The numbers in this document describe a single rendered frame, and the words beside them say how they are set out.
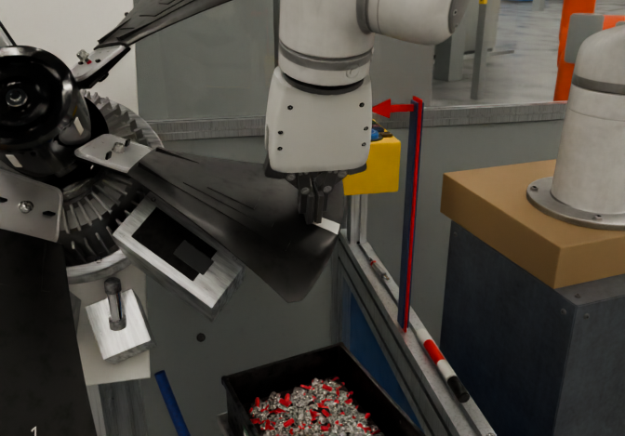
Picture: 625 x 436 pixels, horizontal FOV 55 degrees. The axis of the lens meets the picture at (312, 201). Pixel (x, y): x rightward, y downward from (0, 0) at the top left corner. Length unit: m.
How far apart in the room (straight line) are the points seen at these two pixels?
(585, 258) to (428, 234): 0.82
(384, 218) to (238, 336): 0.51
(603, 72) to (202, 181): 0.56
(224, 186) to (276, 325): 1.06
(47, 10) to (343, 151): 0.63
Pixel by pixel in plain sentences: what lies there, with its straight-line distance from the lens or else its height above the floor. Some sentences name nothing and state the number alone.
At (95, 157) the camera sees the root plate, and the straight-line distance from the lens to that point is 0.67.
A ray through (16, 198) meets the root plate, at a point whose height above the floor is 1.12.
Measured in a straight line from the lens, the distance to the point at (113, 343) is 0.79.
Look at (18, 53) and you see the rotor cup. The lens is 0.70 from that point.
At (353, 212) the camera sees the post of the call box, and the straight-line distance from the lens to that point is 1.10.
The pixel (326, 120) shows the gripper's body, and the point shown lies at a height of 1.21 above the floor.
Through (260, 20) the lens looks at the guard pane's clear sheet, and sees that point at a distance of 1.43.
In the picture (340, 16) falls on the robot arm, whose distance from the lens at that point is 0.50.
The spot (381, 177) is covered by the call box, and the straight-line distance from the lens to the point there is 1.02.
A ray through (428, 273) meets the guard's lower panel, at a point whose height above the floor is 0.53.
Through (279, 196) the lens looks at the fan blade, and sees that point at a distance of 0.68.
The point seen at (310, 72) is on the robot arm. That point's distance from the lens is 0.52.
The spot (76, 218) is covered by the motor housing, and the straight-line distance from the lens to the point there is 0.78.
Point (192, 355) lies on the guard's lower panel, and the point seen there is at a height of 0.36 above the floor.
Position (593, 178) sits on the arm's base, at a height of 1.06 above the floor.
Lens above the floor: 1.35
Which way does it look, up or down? 22 degrees down
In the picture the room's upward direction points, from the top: straight up
